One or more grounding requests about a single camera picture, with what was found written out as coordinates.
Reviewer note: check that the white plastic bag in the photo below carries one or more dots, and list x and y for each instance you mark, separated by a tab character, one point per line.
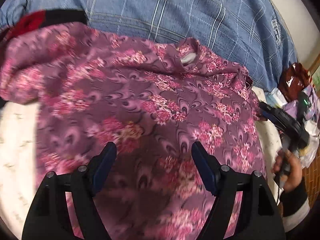
308	154

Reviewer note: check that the black white striped sleeve forearm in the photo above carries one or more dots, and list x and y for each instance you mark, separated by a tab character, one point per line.
295	206

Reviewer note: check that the white leaf-print bed sheet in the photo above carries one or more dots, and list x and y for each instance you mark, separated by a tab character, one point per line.
17	159

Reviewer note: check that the red and black garment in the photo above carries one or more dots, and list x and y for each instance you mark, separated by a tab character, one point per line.
41	19

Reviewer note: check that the blue plaid blanket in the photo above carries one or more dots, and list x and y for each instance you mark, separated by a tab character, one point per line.
250	32

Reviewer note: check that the person's right hand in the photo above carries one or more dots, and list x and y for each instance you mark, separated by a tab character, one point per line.
293	177

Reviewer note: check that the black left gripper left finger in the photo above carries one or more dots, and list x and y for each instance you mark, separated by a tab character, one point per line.
48	216

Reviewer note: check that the lilac crumpled cloth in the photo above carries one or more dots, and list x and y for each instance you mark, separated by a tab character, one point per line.
307	101

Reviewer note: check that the dark red plastic bag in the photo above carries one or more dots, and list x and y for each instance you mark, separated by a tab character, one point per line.
293	81

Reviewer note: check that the purple floral blouse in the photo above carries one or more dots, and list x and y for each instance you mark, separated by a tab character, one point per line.
47	63

